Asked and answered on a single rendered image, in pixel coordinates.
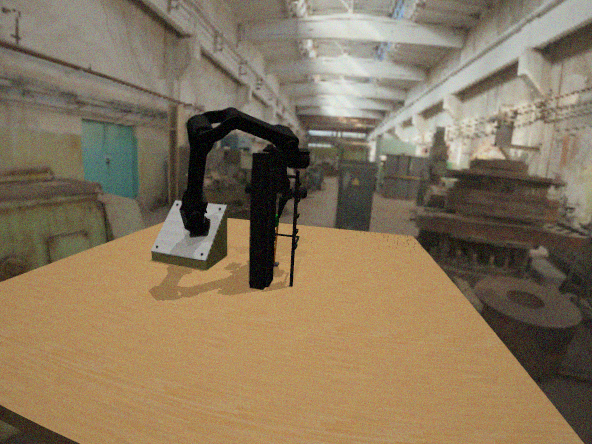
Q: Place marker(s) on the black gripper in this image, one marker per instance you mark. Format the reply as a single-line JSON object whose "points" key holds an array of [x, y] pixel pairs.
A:
{"points": [[287, 193]]}

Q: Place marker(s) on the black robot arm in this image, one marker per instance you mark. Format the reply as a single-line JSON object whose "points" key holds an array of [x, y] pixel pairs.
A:
{"points": [[201, 140]]}

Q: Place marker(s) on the black rectangular post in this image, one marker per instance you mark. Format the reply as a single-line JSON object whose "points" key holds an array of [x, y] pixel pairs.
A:
{"points": [[263, 192]]}

